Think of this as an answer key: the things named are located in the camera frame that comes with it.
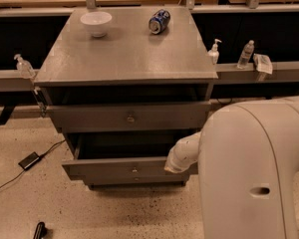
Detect grey drawer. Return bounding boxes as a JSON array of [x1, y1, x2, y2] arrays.
[[84, 174, 189, 186], [48, 102, 211, 133], [62, 130, 197, 182]]

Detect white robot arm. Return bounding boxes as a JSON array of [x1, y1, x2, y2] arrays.
[[164, 96, 299, 239]]

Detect grey wooden drawer cabinet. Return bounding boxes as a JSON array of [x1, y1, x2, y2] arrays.
[[34, 6, 219, 191]]

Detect grey top drawer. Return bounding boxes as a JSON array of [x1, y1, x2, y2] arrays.
[[48, 102, 211, 133]]

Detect grey bottom drawer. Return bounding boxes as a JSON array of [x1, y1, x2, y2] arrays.
[[84, 174, 189, 186]]

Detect white pump bottle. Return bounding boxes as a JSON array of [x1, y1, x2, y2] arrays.
[[208, 39, 221, 65]]

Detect blue soda can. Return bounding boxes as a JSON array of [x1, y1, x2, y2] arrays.
[[149, 9, 170, 35]]

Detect white ceramic bowl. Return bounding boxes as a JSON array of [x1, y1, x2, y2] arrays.
[[80, 11, 113, 37]]

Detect clear water bottle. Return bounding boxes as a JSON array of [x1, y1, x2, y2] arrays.
[[237, 40, 254, 69]]

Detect crumpled white packet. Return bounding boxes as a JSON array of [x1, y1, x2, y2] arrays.
[[253, 54, 273, 75]]

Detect black power adapter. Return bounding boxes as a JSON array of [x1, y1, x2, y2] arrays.
[[18, 152, 41, 170]]

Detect clear pump bottle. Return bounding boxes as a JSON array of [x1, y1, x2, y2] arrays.
[[14, 54, 36, 79]]

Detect black object on floor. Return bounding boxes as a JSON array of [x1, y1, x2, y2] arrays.
[[33, 222, 47, 239]]

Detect black adapter cable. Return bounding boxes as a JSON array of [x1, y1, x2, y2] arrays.
[[0, 138, 67, 201]]

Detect grey long bench rail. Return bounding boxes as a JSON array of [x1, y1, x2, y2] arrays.
[[0, 61, 299, 92]]

